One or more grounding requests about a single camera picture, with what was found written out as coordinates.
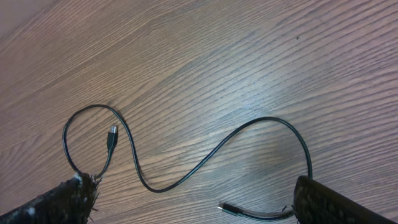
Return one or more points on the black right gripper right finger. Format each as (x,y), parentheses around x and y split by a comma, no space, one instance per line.
(315,203)

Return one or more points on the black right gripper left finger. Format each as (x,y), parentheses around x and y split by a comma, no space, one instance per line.
(70,202)

